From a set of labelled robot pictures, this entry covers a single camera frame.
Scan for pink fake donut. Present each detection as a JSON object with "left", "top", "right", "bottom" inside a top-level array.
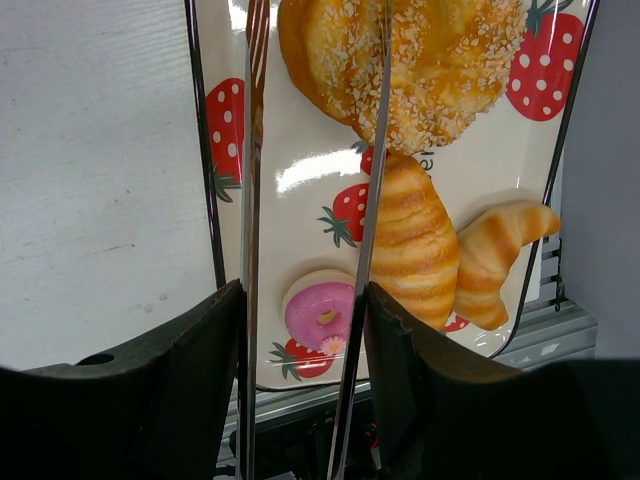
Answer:
[{"left": 282, "top": 269, "right": 355, "bottom": 357}]

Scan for silver metal tongs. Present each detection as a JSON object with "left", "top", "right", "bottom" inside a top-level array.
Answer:
[{"left": 236, "top": 1, "right": 393, "bottom": 479}]

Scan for large fake croissant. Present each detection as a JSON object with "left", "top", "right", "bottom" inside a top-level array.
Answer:
[{"left": 371, "top": 154, "right": 459, "bottom": 330}]

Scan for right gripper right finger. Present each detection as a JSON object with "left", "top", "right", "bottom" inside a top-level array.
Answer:
[{"left": 365, "top": 284, "right": 639, "bottom": 479}]

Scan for round sugared bread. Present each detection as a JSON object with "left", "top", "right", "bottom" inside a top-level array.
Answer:
[{"left": 278, "top": 1, "right": 527, "bottom": 155}]

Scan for small fake croissant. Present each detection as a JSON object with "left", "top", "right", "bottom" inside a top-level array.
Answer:
[{"left": 453, "top": 201, "right": 561, "bottom": 331}]

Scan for strawberry pattern tray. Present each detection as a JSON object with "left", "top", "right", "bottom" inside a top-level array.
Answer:
[{"left": 196, "top": 1, "right": 593, "bottom": 391}]

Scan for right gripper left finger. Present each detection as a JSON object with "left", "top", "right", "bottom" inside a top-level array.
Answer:
[{"left": 1, "top": 281, "right": 241, "bottom": 479}]

